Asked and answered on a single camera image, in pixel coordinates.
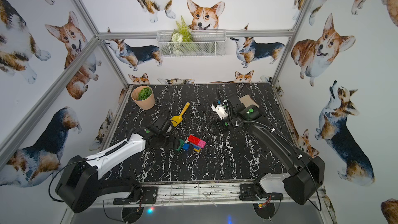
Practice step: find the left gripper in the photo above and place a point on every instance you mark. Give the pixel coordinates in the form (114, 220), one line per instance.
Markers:
(166, 127)

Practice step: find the green lego brick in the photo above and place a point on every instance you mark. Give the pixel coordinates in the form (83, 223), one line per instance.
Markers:
(179, 145)

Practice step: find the dark blue small lego brick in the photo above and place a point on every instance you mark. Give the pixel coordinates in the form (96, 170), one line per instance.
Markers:
(186, 146)

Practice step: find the red lego brick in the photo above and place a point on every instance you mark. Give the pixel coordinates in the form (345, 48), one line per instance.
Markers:
(193, 140)

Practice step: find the pink small lego brick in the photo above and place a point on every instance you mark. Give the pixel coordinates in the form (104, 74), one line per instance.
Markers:
(201, 144)

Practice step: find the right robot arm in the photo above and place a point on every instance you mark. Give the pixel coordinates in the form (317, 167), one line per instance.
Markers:
(304, 175)

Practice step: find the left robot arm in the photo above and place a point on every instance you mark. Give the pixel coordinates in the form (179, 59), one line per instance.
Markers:
(81, 183)

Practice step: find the cream canvas work glove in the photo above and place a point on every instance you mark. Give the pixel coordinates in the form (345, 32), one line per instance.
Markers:
(248, 101)

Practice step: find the yellow toy shovel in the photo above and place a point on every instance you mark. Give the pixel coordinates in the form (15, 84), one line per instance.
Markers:
(176, 120)

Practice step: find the terracotta pot with green plant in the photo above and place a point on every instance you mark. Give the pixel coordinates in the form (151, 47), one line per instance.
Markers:
(143, 96)

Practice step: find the green fern with white flower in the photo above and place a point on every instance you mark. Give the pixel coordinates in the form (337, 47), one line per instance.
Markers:
(182, 39)

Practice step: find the white wire wall basket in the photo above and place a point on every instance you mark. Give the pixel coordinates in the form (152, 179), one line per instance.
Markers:
(206, 44)

